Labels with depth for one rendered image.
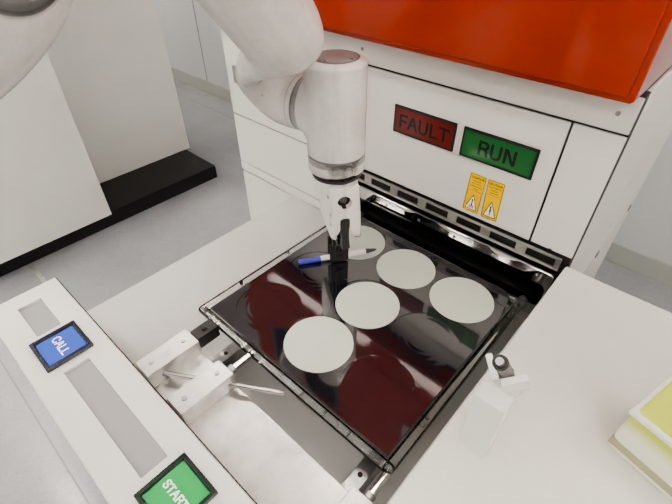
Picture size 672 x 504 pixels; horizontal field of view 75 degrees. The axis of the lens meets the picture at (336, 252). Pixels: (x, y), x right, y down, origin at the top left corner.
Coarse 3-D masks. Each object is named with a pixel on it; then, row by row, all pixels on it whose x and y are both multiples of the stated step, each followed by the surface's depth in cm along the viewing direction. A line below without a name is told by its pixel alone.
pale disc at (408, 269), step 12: (396, 252) 78; (408, 252) 78; (384, 264) 76; (396, 264) 76; (408, 264) 76; (420, 264) 76; (432, 264) 76; (384, 276) 74; (396, 276) 74; (408, 276) 74; (420, 276) 74; (432, 276) 74; (408, 288) 72
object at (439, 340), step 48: (240, 288) 71; (288, 288) 72; (336, 288) 71; (384, 336) 64; (432, 336) 64; (480, 336) 64; (336, 384) 58; (384, 384) 58; (432, 384) 58; (384, 432) 53
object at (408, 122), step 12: (396, 108) 73; (396, 120) 74; (408, 120) 73; (420, 120) 71; (432, 120) 70; (408, 132) 74; (420, 132) 72; (432, 132) 71; (444, 132) 69; (444, 144) 70
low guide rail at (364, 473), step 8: (480, 344) 71; (440, 392) 64; (408, 432) 59; (384, 456) 56; (360, 464) 55; (368, 464) 55; (352, 472) 54; (360, 472) 54; (368, 472) 54; (376, 472) 56; (344, 480) 53; (352, 480) 53; (360, 480) 53; (368, 480) 54; (360, 488) 53
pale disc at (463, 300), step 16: (432, 288) 72; (448, 288) 72; (464, 288) 72; (480, 288) 72; (432, 304) 69; (448, 304) 69; (464, 304) 69; (480, 304) 69; (464, 320) 66; (480, 320) 66
